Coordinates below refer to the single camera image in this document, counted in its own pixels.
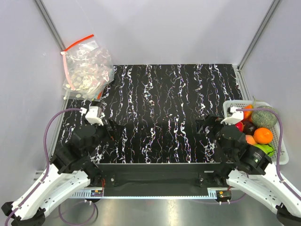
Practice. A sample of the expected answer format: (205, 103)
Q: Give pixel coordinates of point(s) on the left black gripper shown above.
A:
(115, 133)

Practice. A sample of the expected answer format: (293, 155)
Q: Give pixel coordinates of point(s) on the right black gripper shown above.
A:
(211, 121)

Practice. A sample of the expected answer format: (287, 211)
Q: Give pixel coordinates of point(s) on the green netted melon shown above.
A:
(261, 118)

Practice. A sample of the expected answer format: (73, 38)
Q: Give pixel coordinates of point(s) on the pink zipper clear bag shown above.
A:
(87, 72)

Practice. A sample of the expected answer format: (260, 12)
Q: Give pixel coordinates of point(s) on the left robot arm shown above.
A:
(70, 169)

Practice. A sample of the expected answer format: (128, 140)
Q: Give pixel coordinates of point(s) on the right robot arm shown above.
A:
(251, 170)

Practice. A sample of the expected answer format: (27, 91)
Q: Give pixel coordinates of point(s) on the dotted clear bag stack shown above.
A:
(88, 84)

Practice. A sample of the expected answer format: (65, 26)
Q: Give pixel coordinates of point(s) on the red zipper clear bag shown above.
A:
(81, 44)

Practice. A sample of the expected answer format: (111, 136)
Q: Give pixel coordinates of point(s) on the red apple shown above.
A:
(240, 126)

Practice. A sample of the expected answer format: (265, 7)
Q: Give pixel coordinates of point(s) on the dark purple fruit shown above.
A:
(249, 127)

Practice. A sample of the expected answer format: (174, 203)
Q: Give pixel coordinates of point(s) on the red orange mango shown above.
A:
(248, 114)

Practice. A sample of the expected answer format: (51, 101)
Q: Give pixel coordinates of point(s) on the peach fruit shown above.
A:
(250, 140)

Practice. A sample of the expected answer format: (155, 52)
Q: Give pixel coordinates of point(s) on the orange fruit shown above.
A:
(263, 136)

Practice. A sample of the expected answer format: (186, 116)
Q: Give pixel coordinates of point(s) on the green watermelon toy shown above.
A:
(267, 148)

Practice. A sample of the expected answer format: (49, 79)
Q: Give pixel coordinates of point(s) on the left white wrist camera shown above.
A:
(92, 115)

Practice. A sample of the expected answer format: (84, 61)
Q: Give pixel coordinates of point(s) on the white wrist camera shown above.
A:
(92, 115)
(234, 117)

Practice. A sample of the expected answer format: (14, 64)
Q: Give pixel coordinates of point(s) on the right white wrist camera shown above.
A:
(234, 117)

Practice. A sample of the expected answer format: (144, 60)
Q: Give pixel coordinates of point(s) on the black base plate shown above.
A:
(159, 180)

